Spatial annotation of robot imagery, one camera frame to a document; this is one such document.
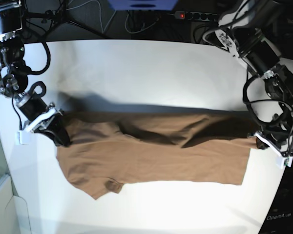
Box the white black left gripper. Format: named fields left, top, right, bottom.
left=248, top=114, right=293, bottom=157

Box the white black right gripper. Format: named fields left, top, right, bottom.
left=16, top=95, right=71, bottom=147

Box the brown T-shirt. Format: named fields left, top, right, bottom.
left=56, top=112, right=259, bottom=199

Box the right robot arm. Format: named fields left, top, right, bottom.
left=0, top=0, right=71, bottom=147

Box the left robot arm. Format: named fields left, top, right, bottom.
left=202, top=0, right=293, bottom=159

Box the black OpenArm box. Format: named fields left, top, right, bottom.
left=259, top=162, right=293, bottom=234

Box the white foam board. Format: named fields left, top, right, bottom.
left=0, top=174, right=32, bottom=234

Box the black tripod stand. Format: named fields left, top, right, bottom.
left=22, top=0, right=111, bottom=41

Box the blue plastic object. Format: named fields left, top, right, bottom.
left=108, top=0, right=178, bottom=11

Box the black power strip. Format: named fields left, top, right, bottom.
left=173, top=11, right=219, bottom=22

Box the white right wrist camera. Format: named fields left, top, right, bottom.
left=15, top=130, right=31, bottom=145

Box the white cable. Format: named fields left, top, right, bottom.
left=70, top=0, right=118, bottom=34

